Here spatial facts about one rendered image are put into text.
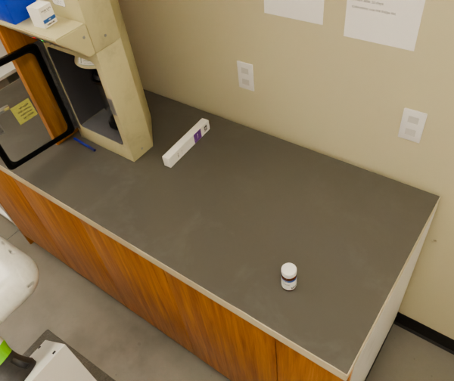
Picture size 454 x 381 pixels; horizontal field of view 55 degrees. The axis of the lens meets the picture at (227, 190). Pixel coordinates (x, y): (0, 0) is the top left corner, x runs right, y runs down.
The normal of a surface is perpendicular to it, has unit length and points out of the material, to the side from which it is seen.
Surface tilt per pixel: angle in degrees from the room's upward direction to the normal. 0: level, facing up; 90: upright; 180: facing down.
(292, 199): 0
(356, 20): 90
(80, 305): 0
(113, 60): 90
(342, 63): 90
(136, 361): 0
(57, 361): 90
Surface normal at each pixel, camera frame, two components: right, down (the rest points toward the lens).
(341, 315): -0.11, -0.68
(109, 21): 0.81, 0.37
